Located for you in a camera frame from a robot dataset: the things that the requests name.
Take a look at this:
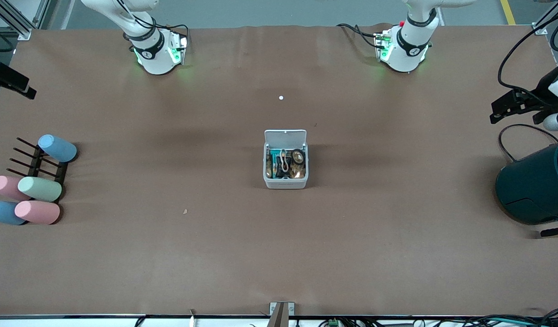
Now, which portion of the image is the white square trash bin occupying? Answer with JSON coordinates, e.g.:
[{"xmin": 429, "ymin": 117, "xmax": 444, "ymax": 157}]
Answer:
[{"xmin": 263, "ymin": 130, "xmax": 309, "ymax": 189}]

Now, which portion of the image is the black snack wrapper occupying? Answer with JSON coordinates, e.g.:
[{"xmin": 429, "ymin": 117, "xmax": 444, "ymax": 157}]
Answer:
[{"xmin": 274, "ymin": 156, "xmax": 292, "ymax": 178}]

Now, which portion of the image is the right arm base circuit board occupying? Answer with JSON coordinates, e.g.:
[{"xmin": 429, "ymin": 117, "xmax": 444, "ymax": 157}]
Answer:
[{"xmin": 168, "ymin": 33, "xmax": 189, "ymax": 65}]

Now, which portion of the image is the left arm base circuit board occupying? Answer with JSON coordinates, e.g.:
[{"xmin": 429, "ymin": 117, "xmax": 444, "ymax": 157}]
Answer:
[{"xmin": 374, "ymin": 30, "xmax": 393, "ymax": 62}]

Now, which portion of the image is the blue cup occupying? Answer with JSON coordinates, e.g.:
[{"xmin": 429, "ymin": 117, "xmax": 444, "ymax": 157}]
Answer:
[
  {"xmin": 38, "ymin": 134, "xmax": 78, "ymax": 163},
  {"xmin": 0, "ymin": 201, "xmax": 27, "ymax": 226}
]

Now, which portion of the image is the black cup rack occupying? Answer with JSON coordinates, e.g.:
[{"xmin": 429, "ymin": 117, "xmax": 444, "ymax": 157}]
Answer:
[{"xmin": 6, "ymin": 137, "xmax": 70, "ymax": 200}]

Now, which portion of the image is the dark teal cylindrical appliance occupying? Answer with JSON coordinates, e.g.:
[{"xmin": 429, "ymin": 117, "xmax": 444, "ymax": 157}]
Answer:
[{"xmin": 495, "ymin": 139, "xmax": 558, "ymax": 238}]

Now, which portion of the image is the pink cup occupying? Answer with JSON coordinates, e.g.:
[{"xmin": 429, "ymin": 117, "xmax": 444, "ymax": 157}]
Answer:
[
  {"xmin": 0, "ymin": 175, "xmax": 32, "ymax": 201},
  {"xmin": 15, "ymin": 200, "xmax": 61, "ymax": 225}
]

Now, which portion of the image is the green cup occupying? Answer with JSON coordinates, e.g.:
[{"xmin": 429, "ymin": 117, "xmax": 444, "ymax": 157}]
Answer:
[{"xmin": 18, "ymin": 177, "xmax": 63, "ymax": 203}]

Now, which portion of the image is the black appliance cable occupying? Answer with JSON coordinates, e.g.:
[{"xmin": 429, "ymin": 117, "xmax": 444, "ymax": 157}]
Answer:
[{"xmin": 498, "ymin": 124, "xmax": 558, "ymax": 163}]

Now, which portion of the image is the aluminium frame post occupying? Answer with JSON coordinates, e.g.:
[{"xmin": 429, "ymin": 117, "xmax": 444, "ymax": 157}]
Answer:
[
  {"xmin": 532, "ymin": 0, "xmax": 558, "ymax": 35},
  {"xmin": 0, "ymin": 0, "xmax": 33, "ymax": 41}
]

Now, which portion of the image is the black right base cable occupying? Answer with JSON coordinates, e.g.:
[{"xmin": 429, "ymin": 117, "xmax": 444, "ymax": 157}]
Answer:
[{"xmin": 159, "ymin": 25, "xmax": 189, "ymax": 39}]

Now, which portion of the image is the black base cable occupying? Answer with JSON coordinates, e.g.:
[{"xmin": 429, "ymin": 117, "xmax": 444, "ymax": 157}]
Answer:
[
  {"xmin": 159, "ymin": 25, "xmax": 189, "ymax": 39},
  {"xmin": 337, "ymin": 23, "xmax": 380, "ymax": 49}
]

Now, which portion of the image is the black left base cable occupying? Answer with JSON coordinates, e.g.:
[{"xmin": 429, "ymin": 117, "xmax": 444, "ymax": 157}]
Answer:
[{"xmin": 337, "ymin": 23, "xmax": 380, "ymax": 49}]

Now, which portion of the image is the black cable bundle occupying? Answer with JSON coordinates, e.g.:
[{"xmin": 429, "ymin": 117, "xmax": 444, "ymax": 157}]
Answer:
[{"xmin": 461, "ymin": 309, "xmax": 558, "ymax": 327}]

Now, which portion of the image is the metal table edge bracket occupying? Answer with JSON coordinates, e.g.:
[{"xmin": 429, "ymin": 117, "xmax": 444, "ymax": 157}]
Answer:
[{"xmin": 269, "ymin": 302, "xmax": 295, "ymax": 327}]

